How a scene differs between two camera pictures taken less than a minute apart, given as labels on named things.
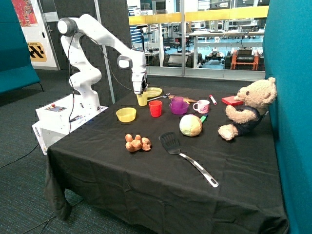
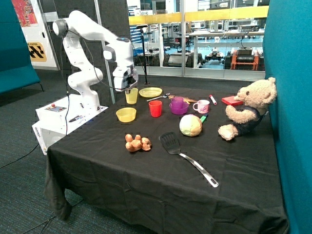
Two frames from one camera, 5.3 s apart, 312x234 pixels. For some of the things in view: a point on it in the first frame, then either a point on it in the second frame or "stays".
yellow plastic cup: (142, 98) to (131, 98)
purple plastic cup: (177, 102) stays
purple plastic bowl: (179, 111) stays
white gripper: (140, 82) to (124, 77)
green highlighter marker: (204, 117) stays
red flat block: (231, 101) stays
